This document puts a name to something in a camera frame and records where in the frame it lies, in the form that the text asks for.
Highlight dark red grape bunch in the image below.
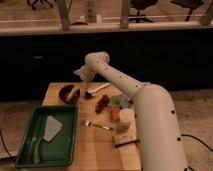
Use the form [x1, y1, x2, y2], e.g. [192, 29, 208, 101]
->
[95, 95, 110, 114]

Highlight yellow banana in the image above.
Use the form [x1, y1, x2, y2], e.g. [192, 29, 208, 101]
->
[66, 87, 79, 102]

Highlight green plastic tray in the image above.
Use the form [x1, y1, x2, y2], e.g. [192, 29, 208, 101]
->
[15, 105, 78, 168]

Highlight silver fork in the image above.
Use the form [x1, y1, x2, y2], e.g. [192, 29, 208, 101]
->
[81, 120, 113, 131]

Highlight wooden table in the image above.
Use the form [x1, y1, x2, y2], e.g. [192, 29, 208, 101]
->
[20, 81, 151, 171]

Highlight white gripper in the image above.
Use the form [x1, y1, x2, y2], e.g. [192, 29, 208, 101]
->
[74, 65, 93, 82]

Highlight purple bowl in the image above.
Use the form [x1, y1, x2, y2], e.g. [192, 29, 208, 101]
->
[59, 84, 80, 104]

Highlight black cable right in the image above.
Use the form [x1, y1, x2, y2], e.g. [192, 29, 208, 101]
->
[180, 133, 213, 153]

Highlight white toy cup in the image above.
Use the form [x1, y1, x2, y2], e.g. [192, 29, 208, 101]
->
[119, 108, 134, 127]

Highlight white handled dish brush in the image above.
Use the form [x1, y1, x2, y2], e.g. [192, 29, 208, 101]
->
[85, 83, 109, 99]

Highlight blue toy cup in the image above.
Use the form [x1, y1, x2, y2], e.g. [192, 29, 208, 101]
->
[120, 96, 131, 108]

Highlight black handled spatula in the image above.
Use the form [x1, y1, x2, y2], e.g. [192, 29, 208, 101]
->
[112, 134, 137, 148]

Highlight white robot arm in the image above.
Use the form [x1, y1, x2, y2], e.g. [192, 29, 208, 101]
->
[74, 52, 188, 171]

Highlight black cable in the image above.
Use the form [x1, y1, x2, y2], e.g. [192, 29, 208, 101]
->
[180, 133, 213, 153]
[0, 129, 17, 159]

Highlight orange toy cup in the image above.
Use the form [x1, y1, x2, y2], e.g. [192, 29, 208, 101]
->
[111, 108, 121, 121]

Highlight green toy cup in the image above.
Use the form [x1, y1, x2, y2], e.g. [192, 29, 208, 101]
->
[110, 95, 121, 107]

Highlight black cable left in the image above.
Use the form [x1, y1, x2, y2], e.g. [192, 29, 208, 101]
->
[0, 129, 17, 159]

